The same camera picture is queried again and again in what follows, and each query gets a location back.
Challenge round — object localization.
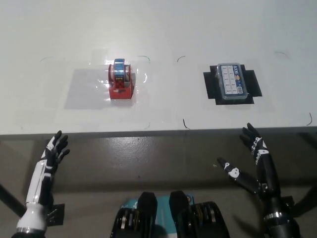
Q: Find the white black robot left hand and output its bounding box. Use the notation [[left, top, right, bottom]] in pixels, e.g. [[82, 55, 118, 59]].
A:
[[25, 130, 71, 209]]

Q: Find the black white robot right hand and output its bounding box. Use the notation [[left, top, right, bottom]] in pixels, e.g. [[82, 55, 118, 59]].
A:
[[216, 122, 293, 217]]

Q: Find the clear screw box blue label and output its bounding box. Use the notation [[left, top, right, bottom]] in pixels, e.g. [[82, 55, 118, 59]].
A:
[[216, 62, 249, 101]]

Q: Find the red tape dispenser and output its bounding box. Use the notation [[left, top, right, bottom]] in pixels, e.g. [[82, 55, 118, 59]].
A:
[[107, 58, 136, 101]]

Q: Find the black tape patch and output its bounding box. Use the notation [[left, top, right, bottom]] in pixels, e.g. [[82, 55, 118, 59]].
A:
[[203, 64, 263, 106]]

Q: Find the black table leg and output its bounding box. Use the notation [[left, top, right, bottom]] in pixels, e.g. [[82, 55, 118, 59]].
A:
[[0, 182, 26, 218]]

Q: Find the clear plastic film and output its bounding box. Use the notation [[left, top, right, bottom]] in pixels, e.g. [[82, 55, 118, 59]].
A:
[[14, 47, 152, 131]]

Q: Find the black ribbed robot body block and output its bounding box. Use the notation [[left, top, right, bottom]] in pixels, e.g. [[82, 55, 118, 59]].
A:
[[169, 190, 231, 238], [110, 191, 159, 238]]

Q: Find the grey rectangular sheet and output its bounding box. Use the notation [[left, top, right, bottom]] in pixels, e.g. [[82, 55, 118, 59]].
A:
[[63, 67, 136, 110]]

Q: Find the teal robot body panel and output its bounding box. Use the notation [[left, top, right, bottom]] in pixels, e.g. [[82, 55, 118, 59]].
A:
[[121, 193, 194, 238]]

